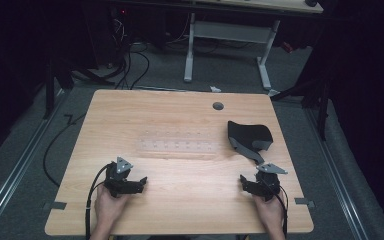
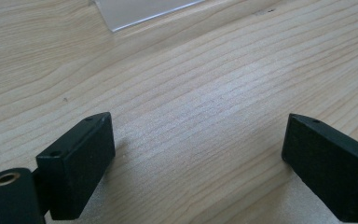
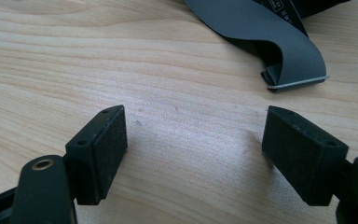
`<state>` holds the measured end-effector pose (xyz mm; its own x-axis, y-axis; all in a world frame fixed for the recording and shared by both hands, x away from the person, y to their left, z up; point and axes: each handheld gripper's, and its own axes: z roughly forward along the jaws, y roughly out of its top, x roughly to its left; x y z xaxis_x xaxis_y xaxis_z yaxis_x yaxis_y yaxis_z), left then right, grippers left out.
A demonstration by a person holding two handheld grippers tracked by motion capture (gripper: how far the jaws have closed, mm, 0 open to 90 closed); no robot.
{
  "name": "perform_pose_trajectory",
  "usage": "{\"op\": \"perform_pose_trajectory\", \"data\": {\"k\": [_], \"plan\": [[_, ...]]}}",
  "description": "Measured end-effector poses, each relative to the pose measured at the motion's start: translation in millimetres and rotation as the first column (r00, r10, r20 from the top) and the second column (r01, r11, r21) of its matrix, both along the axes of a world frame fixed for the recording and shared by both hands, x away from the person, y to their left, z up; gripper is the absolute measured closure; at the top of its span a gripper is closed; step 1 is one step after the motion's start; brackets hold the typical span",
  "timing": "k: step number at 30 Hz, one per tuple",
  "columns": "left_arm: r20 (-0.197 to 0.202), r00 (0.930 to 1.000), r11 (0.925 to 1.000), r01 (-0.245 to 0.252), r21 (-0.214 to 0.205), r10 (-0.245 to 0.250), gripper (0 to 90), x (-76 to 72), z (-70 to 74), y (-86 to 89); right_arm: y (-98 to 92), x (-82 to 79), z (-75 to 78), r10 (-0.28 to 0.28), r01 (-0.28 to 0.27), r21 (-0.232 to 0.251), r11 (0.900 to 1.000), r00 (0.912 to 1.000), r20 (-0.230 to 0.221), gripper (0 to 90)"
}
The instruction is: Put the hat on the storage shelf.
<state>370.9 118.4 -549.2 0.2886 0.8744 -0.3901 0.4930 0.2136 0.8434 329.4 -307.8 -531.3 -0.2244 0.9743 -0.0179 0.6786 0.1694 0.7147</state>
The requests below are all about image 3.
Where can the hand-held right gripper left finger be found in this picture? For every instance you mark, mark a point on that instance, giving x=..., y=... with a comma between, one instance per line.
x=101, y=155

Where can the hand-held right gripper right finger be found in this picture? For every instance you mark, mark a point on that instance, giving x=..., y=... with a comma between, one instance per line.
x=301, y=155

